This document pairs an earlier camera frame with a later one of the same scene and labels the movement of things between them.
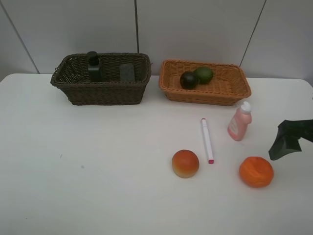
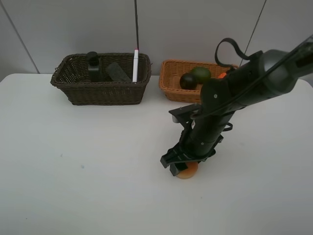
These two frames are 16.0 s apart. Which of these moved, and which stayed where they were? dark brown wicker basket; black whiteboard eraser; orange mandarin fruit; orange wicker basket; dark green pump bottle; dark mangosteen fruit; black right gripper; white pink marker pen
Moved: orange mandarin fruit; black whiteboard eraser; black right gripper; white pink marker pen
Stayed: dark green pump bottle; dark mangosteen fruit; dark brown wicker basket; orange wicker basket
